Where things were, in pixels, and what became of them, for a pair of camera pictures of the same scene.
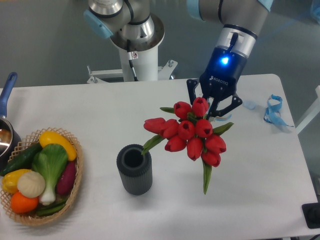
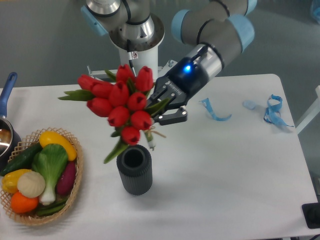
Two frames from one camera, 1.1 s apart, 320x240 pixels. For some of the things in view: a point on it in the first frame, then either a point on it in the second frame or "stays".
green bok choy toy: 50,160 stays
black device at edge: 311,214 stays
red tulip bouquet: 191,130 → 123,100
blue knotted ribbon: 272,114 stays
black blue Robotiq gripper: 222,73 → 181,85
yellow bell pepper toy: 9,181 stays
